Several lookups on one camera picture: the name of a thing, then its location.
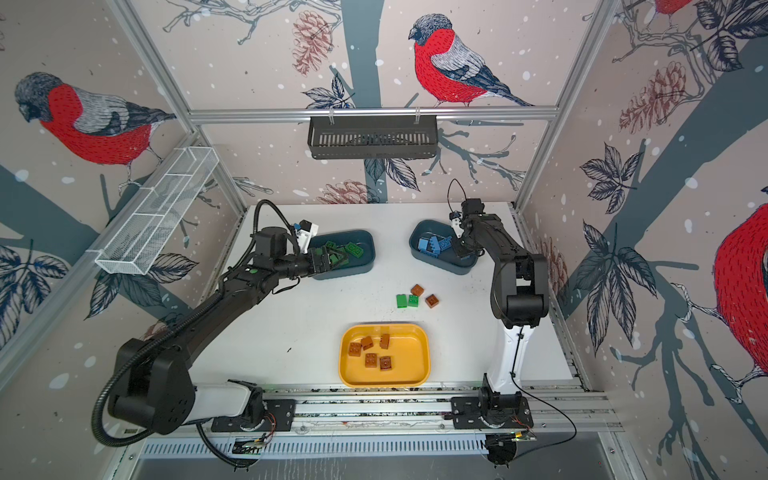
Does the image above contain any white wire mesh shelf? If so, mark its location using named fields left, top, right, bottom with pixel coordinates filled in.
left=95, top=146, right=219, bottom=275

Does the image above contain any right dark teal bin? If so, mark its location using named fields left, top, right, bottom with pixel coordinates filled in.
left=409, top=220, right=478, bottom=275

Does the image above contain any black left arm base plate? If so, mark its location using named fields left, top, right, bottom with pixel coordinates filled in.
left=211, top=399, right=297, bottom=434

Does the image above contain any blue lego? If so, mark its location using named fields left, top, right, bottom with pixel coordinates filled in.
left=438, top=237, right=452, bottom=252

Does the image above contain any black hanging wire basket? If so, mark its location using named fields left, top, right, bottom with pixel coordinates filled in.
left=307, top=115, right=439, bottom=160

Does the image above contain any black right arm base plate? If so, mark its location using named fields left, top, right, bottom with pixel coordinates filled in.
left=448, top=393, right=534, bottom=430

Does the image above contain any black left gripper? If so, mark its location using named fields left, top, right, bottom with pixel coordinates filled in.
left=274, top=245, right=348, bottom=280

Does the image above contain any brown lego brick far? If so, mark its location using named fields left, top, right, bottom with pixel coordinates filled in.
left=425, top=294, right=439, bottom=308

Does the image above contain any left dark teal bin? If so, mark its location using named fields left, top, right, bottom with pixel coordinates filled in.
left=310, top=229, right=376, bottom=280

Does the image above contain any long green lego brick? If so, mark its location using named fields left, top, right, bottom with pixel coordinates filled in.
left=344, top=242, right=364, bottom=258

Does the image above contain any yellow plastic tray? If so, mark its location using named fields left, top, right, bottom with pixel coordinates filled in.
left=338, top=323, right=431, bottom=389

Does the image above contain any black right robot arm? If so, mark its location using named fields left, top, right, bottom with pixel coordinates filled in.
left=449, top=196, right=550, bottom=428

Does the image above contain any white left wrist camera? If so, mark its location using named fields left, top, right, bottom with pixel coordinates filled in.
left=294, top=220, right=319, bottom=250

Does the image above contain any dark teal bin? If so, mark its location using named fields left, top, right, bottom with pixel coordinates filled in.
left=409, top=220, right=478, bottom=275
left=310, top=229, right=376, bottom=280

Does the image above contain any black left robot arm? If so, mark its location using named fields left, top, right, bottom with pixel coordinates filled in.
left=91, top=220, right=331, bottom=447

